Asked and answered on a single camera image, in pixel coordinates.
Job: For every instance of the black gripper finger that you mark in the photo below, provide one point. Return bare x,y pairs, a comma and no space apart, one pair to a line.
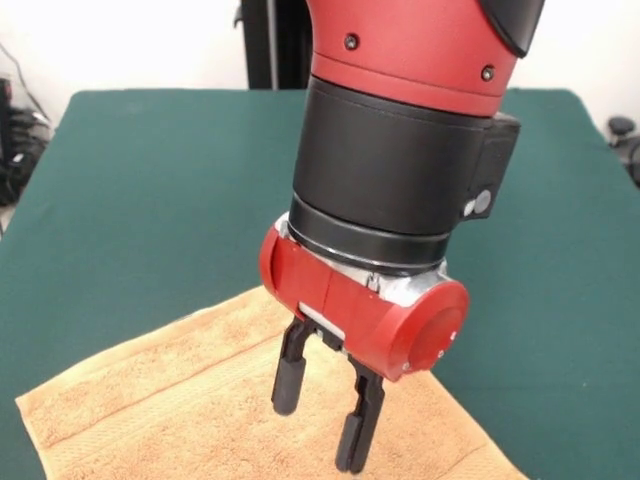
290,370
360,425

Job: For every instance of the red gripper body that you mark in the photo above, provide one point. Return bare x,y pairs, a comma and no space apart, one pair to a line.
360,310

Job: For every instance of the tan terry towel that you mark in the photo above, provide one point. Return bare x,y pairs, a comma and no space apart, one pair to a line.
150,400

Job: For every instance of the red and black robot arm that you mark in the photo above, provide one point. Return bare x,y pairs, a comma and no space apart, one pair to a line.
400,150

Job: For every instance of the dark green table cloth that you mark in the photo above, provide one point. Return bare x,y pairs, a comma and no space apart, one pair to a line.
150,200

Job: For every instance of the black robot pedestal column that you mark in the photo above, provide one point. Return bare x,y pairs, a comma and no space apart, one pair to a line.
275,50

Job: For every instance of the dark pedestal leg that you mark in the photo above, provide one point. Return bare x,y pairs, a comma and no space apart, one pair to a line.
622,127
20,150

